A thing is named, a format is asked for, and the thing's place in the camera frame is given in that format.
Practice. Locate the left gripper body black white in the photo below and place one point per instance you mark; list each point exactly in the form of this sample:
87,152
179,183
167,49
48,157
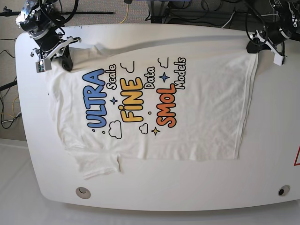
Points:
274,37

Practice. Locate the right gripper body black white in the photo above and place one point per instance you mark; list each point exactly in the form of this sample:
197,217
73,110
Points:
52,47

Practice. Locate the white printed T-shirt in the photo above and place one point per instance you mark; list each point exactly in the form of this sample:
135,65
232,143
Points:
188,102

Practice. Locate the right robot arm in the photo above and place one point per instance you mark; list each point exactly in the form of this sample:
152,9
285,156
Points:
45,27

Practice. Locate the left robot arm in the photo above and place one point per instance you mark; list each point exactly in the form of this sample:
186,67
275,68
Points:
287,13

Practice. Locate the black tripod bar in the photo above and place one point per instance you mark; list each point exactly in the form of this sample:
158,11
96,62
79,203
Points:
16,13

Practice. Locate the table grommet left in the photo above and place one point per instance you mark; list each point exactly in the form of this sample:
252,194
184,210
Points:
83,193

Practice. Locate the table grommet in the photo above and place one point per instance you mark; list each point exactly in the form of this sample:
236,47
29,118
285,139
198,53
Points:
284,190
83,193

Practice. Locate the table grommet right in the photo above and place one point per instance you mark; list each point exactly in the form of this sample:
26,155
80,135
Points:
284,190

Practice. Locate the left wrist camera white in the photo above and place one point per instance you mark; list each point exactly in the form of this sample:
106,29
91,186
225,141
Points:
279,60

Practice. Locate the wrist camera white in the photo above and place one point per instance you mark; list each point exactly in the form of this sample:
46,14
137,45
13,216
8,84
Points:
43,65
279,60

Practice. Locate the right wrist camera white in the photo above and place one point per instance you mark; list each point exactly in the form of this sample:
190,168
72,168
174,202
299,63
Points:
43,65

